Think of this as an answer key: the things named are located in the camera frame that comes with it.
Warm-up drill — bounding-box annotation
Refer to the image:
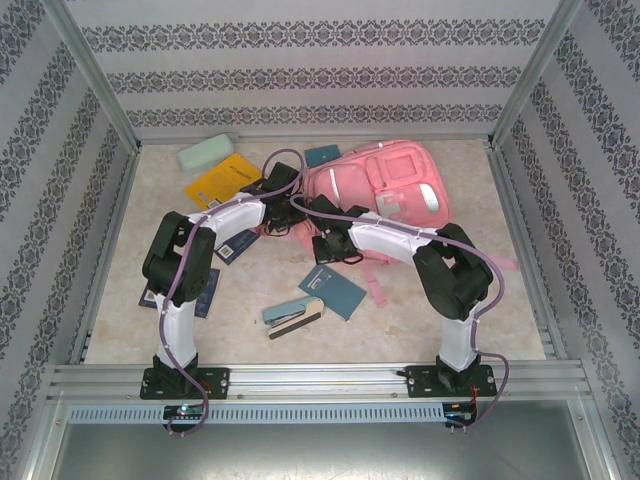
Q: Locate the aluminium frame back rail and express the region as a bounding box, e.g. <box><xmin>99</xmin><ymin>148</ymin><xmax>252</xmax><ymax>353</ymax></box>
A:
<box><xmin>135</xmin><ymin>130</ymin><xmax>495</xmax><ymax>147</ymax></box>

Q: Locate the pink backpack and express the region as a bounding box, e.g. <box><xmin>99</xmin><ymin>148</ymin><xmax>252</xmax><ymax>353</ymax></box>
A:
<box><xmin>294</xmin><ymin>141</ymin><xmax>519</xmax><ymax>307</ymax></box>

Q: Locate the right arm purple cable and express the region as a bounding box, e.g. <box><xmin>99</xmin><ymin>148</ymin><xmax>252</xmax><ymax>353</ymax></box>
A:
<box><xmin>288</xmin><ymin>194</ymin><xmax>512</xmax><ymax>435</ymax></box>

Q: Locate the teal notebook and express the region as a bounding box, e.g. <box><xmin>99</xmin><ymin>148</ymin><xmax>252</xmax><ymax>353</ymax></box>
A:
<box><xmin>298</xmin><ymin>263</ymin><xmax>368</xmax><ymax>321</ymax></box>

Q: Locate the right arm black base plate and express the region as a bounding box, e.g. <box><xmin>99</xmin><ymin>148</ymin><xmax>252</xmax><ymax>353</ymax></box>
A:
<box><xmin>405</xmin><ymin>364</ymin><xmax>499</xmax><ymax>399</ymax></box>

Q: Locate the light blue stapler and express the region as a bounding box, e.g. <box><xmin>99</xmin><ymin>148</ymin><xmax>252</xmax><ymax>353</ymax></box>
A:
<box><xmin>262</xmin><ymin>294</ymin><xmax>325</xmax><ymax>341</ymax></box>

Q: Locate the yellow book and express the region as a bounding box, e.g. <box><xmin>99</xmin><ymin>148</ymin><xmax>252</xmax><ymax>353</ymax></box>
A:
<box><xmin>183</xmin><ymin>153</ymin><xmax>264</xmax><ymax>210</ymax></box>

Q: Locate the grey slotted cable duct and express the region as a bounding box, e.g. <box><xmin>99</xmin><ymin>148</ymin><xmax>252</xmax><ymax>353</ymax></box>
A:
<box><xmin>67</xmin><ymin>403</ymin><xmax>446</xmax><ymax>425</ymax></box>

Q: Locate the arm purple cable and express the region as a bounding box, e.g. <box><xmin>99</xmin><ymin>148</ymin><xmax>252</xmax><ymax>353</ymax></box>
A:
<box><xmin>288</xmin><ymin>194</ymin><xmax>512</xmax><ymax>435</ymax></box>
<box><xmin>158</xmin><ymin>148</ymin><xmax>307</xmax><ymax>437</ymax></box>

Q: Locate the small teal wallet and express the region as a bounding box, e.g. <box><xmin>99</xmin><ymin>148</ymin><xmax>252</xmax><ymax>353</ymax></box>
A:
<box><xmin>304</xmin><ymin>144</ymin><xmax>341</xmax><ymax>169</ymax></box>

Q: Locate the dark blue book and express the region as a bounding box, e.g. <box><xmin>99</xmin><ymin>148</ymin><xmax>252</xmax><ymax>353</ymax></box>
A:
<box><xmin>138</xmin><ymin>268</ymin><xmax>222</xmax><ymax>319</ymax></box>
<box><xmin>215</xmin><ymin>228</ymin><xmax>261</xmax><ymax>265</ymax></box>

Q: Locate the aluminium mounting rail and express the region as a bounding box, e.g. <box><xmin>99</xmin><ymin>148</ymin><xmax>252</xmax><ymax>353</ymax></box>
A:
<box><xmin>47</xmin><ymin>363</ymin><xmax>586</xmax><ymax>401</ymax></box>

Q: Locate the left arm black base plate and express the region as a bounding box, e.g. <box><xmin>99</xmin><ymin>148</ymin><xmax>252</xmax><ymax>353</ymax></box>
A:
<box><xmin>141</xmin><ymin>367</ymin><xmax>231</xmax><ymax>401</ymax></box>

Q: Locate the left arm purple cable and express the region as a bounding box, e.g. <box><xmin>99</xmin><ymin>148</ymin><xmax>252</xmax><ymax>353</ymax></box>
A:
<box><xmin>158</xmin><ymin>148</ymin><xmax>307</xmax><ymax>437</ymax></box>

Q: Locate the aluminium frame post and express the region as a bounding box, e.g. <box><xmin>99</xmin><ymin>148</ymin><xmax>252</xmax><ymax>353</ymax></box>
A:
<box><xmin>42</xmin><ymin>0</ymin><xmax>142</xmax><ymax>151</ymax></box>
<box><xmin>487</xmin><ymin>0</ymin><xmax>584</xmax><ymax>147</ymax></box>

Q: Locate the mint green pencil case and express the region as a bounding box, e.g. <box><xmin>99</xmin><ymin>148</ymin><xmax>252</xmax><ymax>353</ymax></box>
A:
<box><xmin>177</xmin><ymin>133</ymin><xmax>235</xmax><ymax>175</ymax></box>

